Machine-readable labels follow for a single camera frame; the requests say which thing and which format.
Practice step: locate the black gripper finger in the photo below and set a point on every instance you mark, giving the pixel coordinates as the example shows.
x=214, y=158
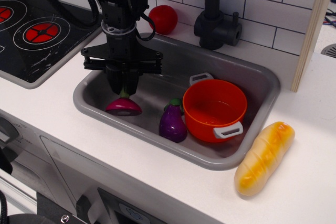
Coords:
x=115, y=78
x=132, y=80

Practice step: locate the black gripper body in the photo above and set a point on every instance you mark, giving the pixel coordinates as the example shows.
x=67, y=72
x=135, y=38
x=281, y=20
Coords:
x=124, y=51

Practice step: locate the pink toy beet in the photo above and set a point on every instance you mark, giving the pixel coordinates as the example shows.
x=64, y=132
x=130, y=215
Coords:
x=123, y=106

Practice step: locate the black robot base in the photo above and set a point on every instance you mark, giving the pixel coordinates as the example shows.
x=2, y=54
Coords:
x=47, y=212

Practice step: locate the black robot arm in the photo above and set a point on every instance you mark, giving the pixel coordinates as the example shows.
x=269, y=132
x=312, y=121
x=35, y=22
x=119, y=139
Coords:
x=122, y=14

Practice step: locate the grey plastic sink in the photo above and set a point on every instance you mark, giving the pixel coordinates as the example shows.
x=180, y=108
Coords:
x=180, y=62

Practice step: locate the orange toy pot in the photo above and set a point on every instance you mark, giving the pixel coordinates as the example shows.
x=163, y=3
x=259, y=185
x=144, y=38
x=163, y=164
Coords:
x=214, y=109

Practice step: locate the red toy tomato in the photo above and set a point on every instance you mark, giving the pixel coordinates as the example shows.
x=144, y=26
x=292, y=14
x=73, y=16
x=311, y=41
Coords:
x=165, y=19

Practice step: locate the purple toy eggplant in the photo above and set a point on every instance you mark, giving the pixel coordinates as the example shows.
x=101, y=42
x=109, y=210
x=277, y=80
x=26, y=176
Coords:
x=172, y=126

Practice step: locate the black toy stove top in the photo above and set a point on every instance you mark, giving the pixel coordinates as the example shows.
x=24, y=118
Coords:
x=36, y=41

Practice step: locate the dark grey toy faucet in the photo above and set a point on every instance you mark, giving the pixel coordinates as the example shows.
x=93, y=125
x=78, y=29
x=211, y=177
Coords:
x=213, y=30

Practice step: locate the grey oven knob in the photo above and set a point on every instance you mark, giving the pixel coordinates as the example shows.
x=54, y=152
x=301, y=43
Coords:
x=8, y=131

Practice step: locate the toy bread loaf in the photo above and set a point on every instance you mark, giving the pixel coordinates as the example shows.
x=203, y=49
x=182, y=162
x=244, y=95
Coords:
x=263, y=158

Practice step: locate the wooden side panel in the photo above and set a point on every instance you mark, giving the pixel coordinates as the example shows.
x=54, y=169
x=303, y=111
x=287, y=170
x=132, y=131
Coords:
x=310, y=40

